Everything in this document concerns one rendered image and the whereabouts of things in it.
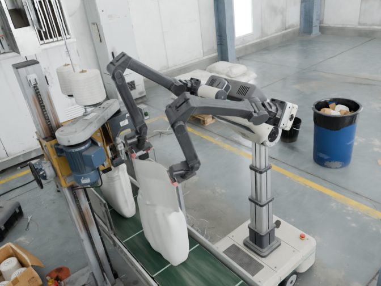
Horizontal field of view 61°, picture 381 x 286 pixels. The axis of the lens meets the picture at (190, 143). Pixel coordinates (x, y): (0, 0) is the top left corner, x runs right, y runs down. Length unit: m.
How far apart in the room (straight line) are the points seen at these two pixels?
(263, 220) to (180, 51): 5.48
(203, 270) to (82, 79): 1.38
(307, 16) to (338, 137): 7.00
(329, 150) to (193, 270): 2.11
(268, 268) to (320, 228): 0.85
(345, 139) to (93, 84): 2.70
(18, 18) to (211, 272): 3.54
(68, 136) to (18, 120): 3.03
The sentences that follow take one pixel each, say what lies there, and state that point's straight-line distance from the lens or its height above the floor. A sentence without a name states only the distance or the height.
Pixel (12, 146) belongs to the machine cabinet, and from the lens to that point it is 4.86.
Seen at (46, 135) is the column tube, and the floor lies 1.36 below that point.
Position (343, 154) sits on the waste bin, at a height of 0.17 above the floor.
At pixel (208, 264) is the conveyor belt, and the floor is 0.38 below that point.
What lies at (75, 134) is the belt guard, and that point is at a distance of 1.77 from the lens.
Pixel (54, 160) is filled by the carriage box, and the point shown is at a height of 1.23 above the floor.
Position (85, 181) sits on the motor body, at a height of 1.12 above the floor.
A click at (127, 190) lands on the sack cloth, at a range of 2.66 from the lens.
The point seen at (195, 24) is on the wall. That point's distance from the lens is 7.49.
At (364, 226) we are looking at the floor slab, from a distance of 3.20.
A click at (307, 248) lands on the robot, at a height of 0.25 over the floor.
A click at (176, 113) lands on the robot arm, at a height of 1.63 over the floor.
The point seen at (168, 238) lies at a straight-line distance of 2.10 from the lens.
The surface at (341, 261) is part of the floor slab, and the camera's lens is 2.87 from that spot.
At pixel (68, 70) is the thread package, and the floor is 1.67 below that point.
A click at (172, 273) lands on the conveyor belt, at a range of 2.26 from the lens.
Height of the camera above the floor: 2.09
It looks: 28 degrees down
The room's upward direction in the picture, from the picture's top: 8 degrees counter-clockwise
